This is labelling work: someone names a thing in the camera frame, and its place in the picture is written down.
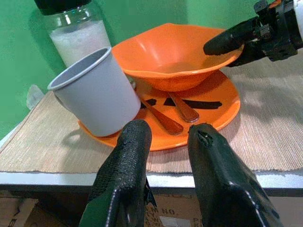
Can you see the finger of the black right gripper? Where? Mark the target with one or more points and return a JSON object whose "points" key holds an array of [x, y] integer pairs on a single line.
{"points": [[251, 56], [225, 41]]}

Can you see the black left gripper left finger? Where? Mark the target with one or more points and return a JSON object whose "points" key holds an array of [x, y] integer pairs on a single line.
{"points": [[127, 160]]}

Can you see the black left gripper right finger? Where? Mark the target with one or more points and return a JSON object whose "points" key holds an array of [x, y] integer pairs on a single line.
{"points": [[217, 170]]}

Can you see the orange bowl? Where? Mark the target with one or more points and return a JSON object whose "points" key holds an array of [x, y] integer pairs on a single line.
{"points": [[170, 52]]}

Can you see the orange plate with black face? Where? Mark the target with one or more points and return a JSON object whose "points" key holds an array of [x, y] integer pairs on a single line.
{"points": [[213, 113]]}

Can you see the cardboard box with black print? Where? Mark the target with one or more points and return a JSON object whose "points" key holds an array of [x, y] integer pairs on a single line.
{"points": [[170, 212]]}

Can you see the grey cup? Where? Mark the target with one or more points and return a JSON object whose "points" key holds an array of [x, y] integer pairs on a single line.
{"points": [[99, 94]]}

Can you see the beige woven placemat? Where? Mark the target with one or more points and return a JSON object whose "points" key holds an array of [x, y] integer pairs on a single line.
{"points": [[47, 142]]}

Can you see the plain cardboard box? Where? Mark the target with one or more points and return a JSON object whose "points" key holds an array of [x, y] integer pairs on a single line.
{"points": [[28, 212]]}

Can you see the crumpled clear plastic wrap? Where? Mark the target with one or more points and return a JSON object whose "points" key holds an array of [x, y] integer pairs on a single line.
{"points": [[34, 97]]}

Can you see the glass jar with white contents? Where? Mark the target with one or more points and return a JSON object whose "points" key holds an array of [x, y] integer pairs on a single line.
{"points": [[78, 40]]}

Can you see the black jar lid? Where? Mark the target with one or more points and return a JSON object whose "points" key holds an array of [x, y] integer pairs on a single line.
{"points": [[59, 6]]}

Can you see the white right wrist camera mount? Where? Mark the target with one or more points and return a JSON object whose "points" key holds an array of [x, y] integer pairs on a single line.
{"points": [[299, 19]]}

